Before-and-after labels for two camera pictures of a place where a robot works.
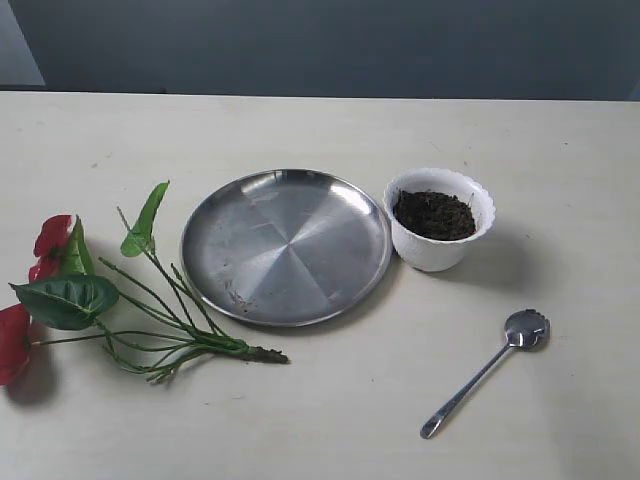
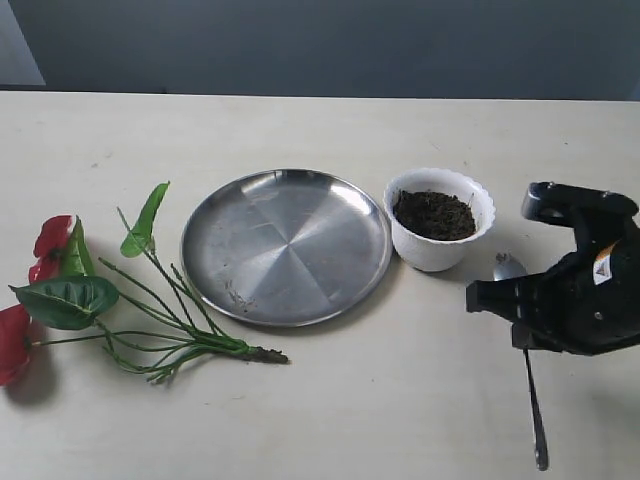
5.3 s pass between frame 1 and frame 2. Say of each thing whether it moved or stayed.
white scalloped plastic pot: stayed
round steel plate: stayed
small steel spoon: moved
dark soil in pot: stayed
